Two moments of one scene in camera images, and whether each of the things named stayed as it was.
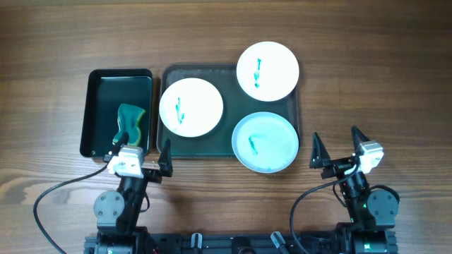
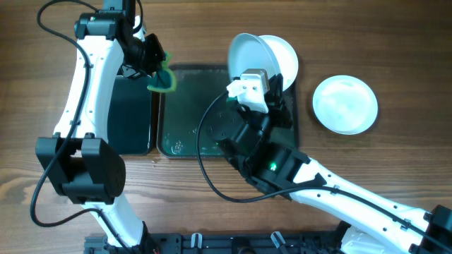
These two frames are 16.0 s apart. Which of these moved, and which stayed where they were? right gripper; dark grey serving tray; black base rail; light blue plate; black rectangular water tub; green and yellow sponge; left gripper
Moved: right gripper; green and yellow sponge; light blue plate; left gripper
Stayed: dark grey serving tray; black base rail; black rectangular water tub
